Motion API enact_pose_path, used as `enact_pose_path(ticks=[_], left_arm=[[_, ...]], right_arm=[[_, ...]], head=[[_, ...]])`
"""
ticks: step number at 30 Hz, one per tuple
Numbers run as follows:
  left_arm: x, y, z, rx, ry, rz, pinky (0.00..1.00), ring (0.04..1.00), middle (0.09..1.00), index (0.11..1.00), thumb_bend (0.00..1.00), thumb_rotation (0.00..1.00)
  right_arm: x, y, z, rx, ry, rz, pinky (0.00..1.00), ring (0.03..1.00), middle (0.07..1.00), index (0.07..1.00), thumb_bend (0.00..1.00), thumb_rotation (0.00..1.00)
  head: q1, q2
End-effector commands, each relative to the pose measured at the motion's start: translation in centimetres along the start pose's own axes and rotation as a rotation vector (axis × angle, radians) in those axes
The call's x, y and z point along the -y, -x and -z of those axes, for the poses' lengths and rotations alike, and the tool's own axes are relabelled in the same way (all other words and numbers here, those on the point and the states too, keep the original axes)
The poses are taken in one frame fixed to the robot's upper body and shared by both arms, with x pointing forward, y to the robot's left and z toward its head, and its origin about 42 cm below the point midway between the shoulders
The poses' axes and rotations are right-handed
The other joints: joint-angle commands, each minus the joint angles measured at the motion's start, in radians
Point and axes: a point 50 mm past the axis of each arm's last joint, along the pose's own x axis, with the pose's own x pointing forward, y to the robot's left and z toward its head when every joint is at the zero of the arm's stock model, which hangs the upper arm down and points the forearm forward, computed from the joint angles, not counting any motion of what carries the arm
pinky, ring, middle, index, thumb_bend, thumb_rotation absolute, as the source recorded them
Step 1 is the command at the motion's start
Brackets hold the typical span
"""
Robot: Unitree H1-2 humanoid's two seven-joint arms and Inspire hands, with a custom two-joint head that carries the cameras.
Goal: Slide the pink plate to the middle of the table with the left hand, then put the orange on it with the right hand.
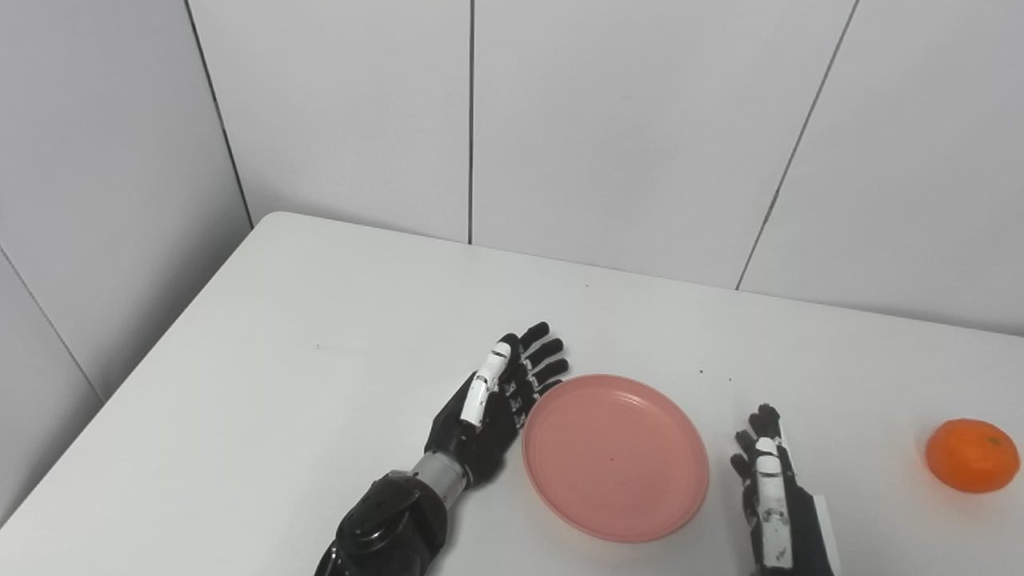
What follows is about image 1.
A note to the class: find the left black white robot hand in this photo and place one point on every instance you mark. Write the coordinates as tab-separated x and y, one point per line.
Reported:
480	424

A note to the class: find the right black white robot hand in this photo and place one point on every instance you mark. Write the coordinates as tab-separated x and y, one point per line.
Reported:
780	512

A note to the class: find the pink round plate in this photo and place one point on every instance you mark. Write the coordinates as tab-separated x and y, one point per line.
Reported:
616	458

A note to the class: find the orange fruit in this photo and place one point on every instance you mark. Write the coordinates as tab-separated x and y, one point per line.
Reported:
972	456

